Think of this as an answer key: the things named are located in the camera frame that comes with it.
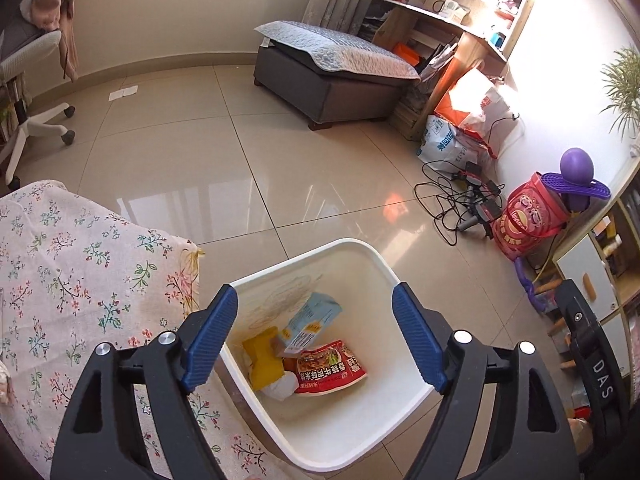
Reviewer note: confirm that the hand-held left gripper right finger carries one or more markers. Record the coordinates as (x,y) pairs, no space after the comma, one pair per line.
(415,340)

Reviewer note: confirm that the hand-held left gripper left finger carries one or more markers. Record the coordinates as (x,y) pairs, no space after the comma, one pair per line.
(210,340)

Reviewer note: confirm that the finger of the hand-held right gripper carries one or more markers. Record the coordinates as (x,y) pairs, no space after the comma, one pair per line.
(577,325)

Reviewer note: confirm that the yellow packet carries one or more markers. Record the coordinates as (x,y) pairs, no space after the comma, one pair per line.
(262,360)

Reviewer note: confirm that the red snack packet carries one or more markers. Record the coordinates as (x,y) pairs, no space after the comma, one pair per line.
(325,370)

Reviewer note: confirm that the light blue snack packet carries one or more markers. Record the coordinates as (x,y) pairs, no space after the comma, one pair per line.
(312,317)

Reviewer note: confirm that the white plastic bin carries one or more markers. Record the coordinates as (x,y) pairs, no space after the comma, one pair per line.
(325,430)

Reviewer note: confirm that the white wooden cabinet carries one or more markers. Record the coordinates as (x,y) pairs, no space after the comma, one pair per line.
(580,265)

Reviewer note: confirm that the large red snack bag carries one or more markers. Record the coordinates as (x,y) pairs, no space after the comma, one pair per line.
(525,220)

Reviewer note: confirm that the floral tablecloth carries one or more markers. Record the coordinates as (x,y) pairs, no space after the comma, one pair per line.
(75,270)

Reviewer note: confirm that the purple ball toy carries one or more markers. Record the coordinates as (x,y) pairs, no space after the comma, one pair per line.
(577,165)

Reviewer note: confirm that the white and blue plastic bag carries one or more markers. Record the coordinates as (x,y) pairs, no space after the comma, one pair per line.
(445,145)

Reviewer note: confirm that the green potted plant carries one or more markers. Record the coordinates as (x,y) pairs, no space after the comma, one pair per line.
(625,85)

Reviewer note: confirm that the orange and white bag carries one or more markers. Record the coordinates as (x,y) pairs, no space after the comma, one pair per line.
(465,100)

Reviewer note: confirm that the white paper sheet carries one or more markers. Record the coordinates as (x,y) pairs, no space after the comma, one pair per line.
(122,93)

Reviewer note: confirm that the dark grey ottoman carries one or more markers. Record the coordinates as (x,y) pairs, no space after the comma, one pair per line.
(320,95)

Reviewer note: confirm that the quilted grey cover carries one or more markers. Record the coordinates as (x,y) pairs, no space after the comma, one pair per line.
(330,50)

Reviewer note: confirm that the wooden desk with shelves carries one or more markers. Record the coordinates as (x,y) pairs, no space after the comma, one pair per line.
(400,25)

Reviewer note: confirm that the grey office chair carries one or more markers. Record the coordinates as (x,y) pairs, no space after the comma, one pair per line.
(30,50)

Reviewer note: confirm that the pink cloth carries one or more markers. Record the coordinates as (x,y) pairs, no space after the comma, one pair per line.
(50,5)

